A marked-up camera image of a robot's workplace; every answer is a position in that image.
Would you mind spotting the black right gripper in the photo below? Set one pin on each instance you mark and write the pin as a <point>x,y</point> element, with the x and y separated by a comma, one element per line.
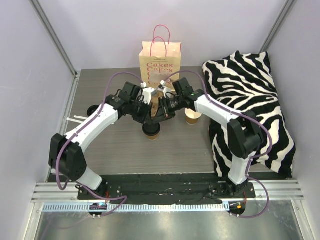
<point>162,110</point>

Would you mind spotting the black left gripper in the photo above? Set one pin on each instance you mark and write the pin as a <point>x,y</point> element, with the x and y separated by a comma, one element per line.
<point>143,116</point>

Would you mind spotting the black plastic cup lid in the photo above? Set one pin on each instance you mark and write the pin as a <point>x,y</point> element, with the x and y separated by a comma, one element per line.
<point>151,129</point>

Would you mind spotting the brown paper coffee cup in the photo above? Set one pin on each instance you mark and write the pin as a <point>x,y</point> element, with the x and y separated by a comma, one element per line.
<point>191,117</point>

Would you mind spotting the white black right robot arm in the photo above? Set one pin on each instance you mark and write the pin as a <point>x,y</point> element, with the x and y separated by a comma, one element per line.
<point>244,132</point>

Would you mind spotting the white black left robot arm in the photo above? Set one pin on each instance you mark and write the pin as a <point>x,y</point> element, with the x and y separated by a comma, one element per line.
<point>66,154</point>

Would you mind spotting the brown pulp cup carrier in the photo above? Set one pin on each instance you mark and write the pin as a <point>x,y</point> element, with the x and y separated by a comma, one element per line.
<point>156,107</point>

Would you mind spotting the white wrapped straw upper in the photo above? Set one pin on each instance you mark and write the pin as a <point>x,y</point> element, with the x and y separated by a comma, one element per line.
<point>80,117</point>

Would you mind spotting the white wrapped straw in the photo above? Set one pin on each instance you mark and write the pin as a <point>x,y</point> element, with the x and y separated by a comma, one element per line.
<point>80,117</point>
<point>74,120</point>

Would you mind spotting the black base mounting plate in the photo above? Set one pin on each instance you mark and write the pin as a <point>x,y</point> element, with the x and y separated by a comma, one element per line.
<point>172,189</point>

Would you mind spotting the white wrapped straw lower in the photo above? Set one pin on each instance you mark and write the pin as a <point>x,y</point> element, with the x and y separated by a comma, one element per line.
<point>74,120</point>

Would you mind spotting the zebra print pillow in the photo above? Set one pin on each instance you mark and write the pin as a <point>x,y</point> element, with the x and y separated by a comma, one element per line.
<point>244,82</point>

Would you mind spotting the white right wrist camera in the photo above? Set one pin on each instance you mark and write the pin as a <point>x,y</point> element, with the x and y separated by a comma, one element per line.
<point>163,89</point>

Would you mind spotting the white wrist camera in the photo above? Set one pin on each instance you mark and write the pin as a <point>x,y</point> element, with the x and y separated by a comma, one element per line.
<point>163,89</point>
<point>147,93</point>

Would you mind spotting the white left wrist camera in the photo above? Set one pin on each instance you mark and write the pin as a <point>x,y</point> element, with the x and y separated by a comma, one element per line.
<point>147,93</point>

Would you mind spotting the paper cakes bag pink handles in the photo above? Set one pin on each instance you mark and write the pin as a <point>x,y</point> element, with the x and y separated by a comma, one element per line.
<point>160,60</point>

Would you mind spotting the aluminium frame rail front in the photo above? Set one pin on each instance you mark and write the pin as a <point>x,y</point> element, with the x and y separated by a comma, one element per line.
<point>72,200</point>

